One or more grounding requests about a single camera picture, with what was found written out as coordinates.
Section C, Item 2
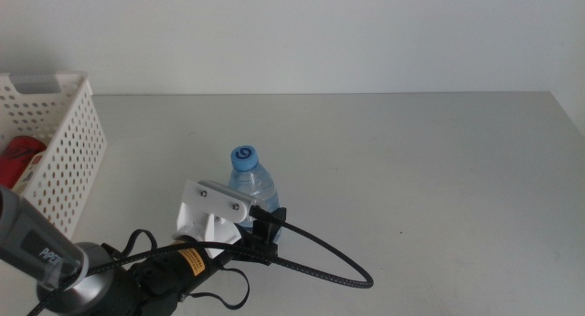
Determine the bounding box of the clear water bottle blue cap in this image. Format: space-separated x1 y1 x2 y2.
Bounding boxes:
227 144 282 245

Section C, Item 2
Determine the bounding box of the red cola can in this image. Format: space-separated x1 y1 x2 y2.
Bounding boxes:
0 134 48 190

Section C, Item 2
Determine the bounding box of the white perforated plastic basket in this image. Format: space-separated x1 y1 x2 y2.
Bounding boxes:
0 70 108 240

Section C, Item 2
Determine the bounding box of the thin black left gripper wire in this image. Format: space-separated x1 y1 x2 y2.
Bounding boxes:
119 228 251 311

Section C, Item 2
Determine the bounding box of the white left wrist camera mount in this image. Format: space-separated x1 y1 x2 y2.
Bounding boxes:
172 178 265 258

